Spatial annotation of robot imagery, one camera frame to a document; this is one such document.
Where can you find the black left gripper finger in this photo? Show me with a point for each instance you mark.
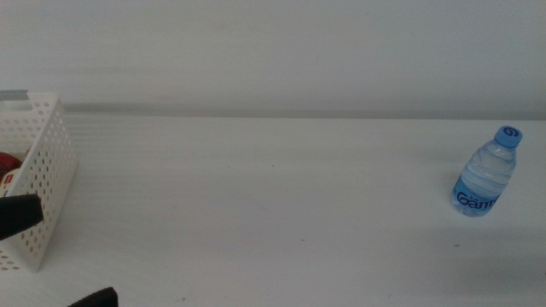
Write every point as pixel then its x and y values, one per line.
pixel 19 215
pixel 96 298

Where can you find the clear water bottle blue cap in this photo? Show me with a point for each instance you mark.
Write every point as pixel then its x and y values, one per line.
pixel 484 179

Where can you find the white perforated plastic basket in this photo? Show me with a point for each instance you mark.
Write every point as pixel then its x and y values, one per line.
pixel 47 179

